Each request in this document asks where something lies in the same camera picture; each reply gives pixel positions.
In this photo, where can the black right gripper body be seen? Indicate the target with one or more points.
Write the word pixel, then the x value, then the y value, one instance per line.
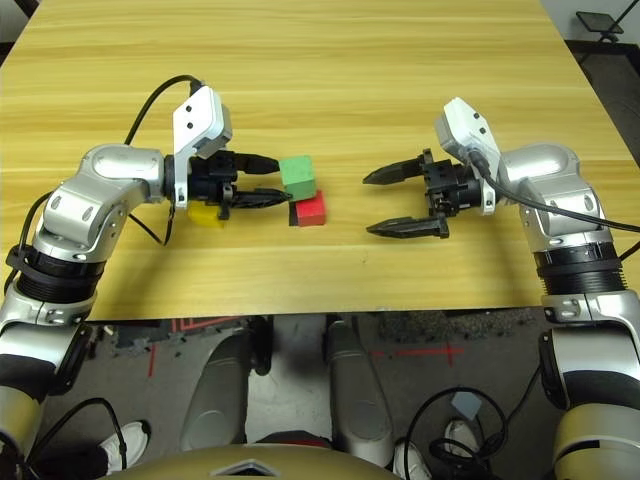
pixel 452 187

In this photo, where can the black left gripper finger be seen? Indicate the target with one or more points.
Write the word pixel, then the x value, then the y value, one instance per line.
pixel 257 164
pixel 257 198

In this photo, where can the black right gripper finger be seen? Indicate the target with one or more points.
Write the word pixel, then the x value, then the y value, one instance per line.
pixel 395 173
pixel 410 227

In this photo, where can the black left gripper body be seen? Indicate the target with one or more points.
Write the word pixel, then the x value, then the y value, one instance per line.
pixel 210 180

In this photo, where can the yellow wooden block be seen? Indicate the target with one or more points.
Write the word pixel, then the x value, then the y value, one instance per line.
pixel 202 216

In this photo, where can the green wooden block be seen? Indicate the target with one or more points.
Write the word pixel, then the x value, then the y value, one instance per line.
pixel 297 175

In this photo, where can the red wooden block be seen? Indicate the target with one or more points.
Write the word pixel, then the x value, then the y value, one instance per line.
pixel 312 212

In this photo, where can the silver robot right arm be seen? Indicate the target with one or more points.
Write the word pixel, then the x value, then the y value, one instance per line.
pixel 550 165

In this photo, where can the black square marker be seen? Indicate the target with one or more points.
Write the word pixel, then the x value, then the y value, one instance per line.
pixel 292 219

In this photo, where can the grey speckled carpet piece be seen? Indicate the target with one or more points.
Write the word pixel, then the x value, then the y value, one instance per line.
pixel 440 325

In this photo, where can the grey robot right leg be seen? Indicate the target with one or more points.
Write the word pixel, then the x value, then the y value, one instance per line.
pixel 357 400

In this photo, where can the grey robot leg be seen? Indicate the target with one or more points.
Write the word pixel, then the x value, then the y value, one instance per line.
pixel 220 400
pixel 357 400

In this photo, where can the small grey box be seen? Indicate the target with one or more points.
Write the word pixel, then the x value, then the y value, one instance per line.
pixel 465 405

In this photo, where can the grey robot left leg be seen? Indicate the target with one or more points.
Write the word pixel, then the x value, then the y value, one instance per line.
pixel 220 400

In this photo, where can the white sneaker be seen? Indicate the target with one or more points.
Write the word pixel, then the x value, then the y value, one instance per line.
pixel 462 435
pixel 412 462
pixel 130 442

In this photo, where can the black stand with tablet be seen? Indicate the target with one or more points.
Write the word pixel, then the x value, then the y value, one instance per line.
pixel 597 22

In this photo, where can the black slanted stand leg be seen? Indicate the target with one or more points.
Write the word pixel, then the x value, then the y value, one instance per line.
pixel 27 6

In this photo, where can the gold robot torso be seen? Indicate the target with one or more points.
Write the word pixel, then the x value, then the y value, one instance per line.
pixel 250 465

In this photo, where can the person's black trouser leg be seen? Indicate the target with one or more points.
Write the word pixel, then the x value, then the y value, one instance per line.
pixel 75 465

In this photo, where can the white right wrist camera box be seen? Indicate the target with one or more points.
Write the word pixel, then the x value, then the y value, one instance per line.
pixel 465 125

